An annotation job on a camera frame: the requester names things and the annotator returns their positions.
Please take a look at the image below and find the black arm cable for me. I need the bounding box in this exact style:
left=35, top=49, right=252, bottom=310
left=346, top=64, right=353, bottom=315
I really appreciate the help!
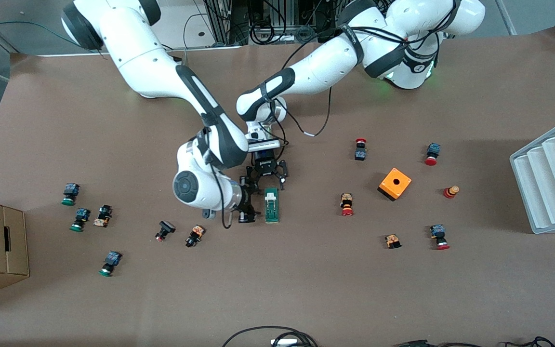
left=270, top=24, right=447, bottom=160
left=196, top=128, right=232, bottom=229

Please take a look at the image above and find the white ribbed plastic tray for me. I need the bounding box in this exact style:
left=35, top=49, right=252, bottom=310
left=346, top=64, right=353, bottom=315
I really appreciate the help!
left=510, top=115, right=555, bottom=235

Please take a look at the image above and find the aluminium rack with cables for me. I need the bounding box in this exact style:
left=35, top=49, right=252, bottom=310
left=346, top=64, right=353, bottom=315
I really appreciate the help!
left=204, top=0, right=355, bottom=46

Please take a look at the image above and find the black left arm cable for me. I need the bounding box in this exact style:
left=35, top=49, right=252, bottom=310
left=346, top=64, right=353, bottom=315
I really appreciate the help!
left=270, top=24, right=447, bottom=160

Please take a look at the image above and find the black looped cable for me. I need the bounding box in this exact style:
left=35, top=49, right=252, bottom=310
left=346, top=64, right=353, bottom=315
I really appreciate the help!
left=222, top=326, right=319, bottom=347

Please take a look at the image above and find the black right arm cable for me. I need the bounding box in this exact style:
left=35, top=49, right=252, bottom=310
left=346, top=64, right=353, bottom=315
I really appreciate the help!
left=196, top=128, right=232, bottom=229

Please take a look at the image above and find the black square flat push button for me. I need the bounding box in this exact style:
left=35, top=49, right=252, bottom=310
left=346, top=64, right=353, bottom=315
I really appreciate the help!
left=155, top=220, right=176, bottom=242

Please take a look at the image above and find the green rectangular connector block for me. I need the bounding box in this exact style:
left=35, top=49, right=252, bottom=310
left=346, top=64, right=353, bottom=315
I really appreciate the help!
left=264, top=188, right=280, bottom=224

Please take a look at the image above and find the white board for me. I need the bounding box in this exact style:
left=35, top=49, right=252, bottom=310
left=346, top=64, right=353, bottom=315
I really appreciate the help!
left=159, top=0, right=245, bottom=51

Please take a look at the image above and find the orange button enclosure box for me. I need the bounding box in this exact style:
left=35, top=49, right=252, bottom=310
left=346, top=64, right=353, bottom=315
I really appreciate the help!
left=378, top=167, right=412, bottom=202

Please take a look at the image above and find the green mushroom push button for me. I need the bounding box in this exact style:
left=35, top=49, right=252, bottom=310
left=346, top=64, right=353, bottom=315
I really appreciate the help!
left=99, top=251, right=122, bottom=277
left=70, top=208, right=91, bottom=232
left=62, top=183, right=80, bottom=207

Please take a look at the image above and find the brown paper table cover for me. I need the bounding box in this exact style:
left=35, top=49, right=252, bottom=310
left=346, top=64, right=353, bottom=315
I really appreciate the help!
left=0, top=27, right=555, bottom=347

